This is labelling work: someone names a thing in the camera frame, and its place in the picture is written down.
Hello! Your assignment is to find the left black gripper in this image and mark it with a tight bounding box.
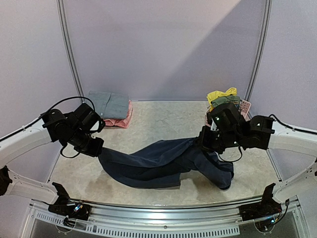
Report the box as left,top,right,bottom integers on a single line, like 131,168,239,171
67,127,104,157

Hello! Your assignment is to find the grey-blue button shirt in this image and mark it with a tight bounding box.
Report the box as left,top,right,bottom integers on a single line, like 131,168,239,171
88,91,129,119

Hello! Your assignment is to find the navy printed t-shirt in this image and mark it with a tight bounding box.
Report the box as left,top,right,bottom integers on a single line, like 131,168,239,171
99,138,234,190

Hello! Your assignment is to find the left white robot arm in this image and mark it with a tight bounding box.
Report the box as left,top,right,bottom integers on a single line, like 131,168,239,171
0,109,105,215

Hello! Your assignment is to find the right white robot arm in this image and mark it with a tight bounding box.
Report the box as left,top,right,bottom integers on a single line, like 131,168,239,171
196,116,317,216

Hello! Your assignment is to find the pink perforated laundry basket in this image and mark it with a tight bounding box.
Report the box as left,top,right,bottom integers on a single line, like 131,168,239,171
207,100,251,121

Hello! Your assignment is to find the pink folded garment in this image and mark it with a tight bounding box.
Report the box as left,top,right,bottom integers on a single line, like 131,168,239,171
104,100,133,128

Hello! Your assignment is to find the green printed t-shirt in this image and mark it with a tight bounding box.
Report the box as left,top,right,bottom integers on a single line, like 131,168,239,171
211,95,240,109

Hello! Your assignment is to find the yellow garment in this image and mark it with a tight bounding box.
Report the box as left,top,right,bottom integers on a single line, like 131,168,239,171
207,87,237,111

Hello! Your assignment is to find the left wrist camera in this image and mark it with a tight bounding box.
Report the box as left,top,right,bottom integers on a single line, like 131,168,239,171
74,103,101,131

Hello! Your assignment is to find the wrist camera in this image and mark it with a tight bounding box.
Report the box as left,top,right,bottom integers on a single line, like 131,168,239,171
207,103,245,132
74,103,101,131

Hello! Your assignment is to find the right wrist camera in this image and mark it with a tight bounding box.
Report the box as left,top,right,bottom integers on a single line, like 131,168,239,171
207,103,245,132

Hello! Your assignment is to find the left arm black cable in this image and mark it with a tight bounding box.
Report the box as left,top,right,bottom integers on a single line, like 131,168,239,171
39,96,96,117

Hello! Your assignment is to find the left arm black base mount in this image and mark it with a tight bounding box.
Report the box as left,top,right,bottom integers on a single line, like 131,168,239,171
48,182,92,221

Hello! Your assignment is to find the aluminium front rail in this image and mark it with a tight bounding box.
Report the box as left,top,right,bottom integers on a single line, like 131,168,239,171
21,196,317,238

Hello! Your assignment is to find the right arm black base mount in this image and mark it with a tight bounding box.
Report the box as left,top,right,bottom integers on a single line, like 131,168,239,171
238,183,290,234

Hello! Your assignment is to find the left aluminium wall post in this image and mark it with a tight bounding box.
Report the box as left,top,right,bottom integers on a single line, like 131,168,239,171
56,0,84,97

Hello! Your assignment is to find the aluminium wall post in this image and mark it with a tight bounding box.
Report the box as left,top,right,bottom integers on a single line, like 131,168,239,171
56,0,84,97
245,0,272,101

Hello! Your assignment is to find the right aluminium wall post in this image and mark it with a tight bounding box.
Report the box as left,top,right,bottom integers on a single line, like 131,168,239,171
245,0,272,101

